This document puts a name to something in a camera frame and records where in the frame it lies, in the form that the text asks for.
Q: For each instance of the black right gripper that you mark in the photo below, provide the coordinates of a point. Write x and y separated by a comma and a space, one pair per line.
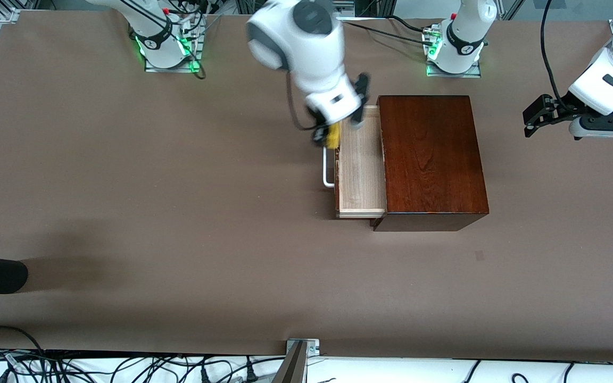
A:
319, 135

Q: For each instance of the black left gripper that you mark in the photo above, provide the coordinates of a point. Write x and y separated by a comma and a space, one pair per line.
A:
562, 104

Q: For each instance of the yellow wooden cube block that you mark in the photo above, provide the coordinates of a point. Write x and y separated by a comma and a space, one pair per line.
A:
334, 134

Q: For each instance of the light wood drawer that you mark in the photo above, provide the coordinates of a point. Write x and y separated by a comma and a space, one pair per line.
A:
359, 170

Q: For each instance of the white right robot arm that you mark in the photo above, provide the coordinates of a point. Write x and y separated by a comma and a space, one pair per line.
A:
306, 48

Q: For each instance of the dark brown wooden cabinet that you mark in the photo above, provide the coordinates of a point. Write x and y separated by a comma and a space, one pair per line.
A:
434, 159

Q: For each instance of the brown table cover sheet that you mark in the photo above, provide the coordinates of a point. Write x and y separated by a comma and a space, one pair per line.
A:
179, 239

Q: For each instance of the aluminium profile bar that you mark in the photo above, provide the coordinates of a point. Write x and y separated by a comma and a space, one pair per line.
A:
291, 367

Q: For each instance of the white cloth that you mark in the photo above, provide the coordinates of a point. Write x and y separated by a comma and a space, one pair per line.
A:
391, 372

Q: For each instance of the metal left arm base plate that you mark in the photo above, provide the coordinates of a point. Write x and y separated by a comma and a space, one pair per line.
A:
453, 75

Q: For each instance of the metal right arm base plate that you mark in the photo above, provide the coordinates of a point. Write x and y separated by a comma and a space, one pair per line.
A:
173, 69

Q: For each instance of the silver corner bracket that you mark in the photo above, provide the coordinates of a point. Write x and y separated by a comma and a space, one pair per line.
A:
312, 347

